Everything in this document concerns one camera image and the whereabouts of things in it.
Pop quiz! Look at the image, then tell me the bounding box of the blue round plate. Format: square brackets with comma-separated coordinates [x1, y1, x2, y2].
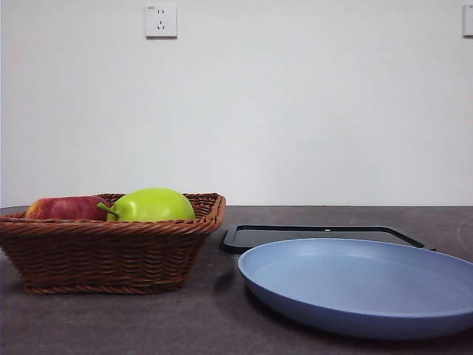
[237, 237, 473, 340]

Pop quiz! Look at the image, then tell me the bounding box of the brown wicker basket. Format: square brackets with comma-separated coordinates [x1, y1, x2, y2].
[0, 192, 227, 296]

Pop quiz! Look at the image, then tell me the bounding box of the red apple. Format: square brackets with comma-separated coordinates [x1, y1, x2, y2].
[24, 195, 112, 222]

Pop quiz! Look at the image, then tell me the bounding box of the black flat tray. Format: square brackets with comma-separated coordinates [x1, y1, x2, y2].
[222, 224, 437, 254]

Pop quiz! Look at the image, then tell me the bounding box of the white wall socket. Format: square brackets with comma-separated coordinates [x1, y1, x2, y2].
[144, 3, 178, 40]

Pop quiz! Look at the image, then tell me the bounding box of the green apple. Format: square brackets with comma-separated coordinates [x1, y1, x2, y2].
[97, 187, 197, 223]

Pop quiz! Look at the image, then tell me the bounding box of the white wall switch plate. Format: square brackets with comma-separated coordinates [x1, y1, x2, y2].
[462, 4, 473, 38]

